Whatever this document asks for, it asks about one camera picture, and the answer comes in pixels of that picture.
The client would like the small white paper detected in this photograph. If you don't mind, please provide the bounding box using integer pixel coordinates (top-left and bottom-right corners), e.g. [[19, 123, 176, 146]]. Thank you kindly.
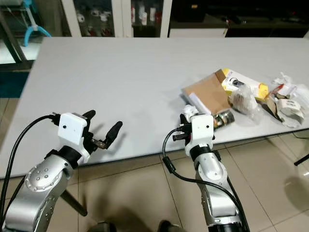
[[182, 105, 199, 120]]

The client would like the brown cardboard box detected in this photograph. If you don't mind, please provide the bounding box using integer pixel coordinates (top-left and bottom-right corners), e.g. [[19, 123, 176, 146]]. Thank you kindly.
[[182, 69, 233, 115]]

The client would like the small brown can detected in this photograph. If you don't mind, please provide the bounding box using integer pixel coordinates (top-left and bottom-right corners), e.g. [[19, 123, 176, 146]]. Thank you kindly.
[[214, 110, 236, 129]]

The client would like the black table leg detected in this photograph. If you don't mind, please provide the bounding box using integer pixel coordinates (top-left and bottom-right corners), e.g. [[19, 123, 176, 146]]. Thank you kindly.
[[294, 153, 309, 167], [62, 188, 88, 217]]

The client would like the clear crumpled plastic bag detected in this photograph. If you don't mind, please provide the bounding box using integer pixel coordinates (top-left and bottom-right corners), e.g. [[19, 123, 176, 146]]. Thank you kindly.
[[230, 85, 265, 120]]

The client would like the yellow white product box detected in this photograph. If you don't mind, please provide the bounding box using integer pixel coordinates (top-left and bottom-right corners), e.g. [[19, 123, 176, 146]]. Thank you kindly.
[[221, 69, 270, 101]]

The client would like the dark blue floor mat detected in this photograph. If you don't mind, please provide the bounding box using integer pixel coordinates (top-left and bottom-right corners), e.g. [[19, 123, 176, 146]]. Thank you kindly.
[[0, 71, 30, 100]]

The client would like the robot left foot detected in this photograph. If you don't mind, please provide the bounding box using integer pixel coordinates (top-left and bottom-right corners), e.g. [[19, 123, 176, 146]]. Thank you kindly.
[[99, 221, 120, 232]]

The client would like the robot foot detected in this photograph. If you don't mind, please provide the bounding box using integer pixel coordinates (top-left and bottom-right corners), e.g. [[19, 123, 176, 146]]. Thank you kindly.
[[156, 220, 175, 232], [99, 221, 120, 232]]

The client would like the flat white box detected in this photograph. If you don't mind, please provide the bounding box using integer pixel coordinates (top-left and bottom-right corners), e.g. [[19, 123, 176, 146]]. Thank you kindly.
[[169, 28, 228, 39]]

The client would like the torn brown cardboard piece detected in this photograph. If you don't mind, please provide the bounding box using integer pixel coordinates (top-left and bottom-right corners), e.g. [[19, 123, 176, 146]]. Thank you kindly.
[[263, 96, 286, 122]]

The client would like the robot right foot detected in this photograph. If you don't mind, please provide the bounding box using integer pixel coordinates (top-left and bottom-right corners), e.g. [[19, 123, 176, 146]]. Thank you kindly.
[[156, 220, 175, 232]]

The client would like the white glass door cabinet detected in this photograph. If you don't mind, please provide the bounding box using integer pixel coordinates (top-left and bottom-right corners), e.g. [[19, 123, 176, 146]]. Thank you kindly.
[[60, 0, 173, 39]]

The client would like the blue plastic stand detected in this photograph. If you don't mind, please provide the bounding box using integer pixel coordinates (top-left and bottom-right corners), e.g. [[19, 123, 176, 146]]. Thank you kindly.
[[21, 0, 52, 47]]

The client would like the white paper packaging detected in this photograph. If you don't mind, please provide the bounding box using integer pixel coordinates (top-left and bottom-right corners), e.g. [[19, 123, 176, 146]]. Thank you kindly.
[[277, 97, 309, 130]]

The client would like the white crumpled plastic wrapper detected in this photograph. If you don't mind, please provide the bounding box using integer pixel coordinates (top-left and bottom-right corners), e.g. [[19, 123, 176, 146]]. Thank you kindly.
[[272, 72, 306, 98]]

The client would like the black low cabinet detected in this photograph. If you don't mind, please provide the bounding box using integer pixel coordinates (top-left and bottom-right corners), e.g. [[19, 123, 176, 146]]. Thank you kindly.
[[168, 0, 309, 39]]

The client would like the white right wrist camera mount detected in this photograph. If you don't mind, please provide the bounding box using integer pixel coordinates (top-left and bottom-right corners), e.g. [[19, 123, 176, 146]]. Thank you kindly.
[[188, 113, 216, 156]]

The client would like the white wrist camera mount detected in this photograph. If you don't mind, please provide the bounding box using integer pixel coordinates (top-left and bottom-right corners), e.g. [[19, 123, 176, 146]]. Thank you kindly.
[[58, 113, 93, 163], [188, 113, 216, 156]]

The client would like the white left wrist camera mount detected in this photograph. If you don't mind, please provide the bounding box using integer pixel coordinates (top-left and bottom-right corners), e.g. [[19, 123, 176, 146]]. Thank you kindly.
[[58, 113, 93, 163]]

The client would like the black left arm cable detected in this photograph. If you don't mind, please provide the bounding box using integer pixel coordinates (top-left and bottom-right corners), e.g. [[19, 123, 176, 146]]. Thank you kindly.
[[0, 114, 62, 216]]

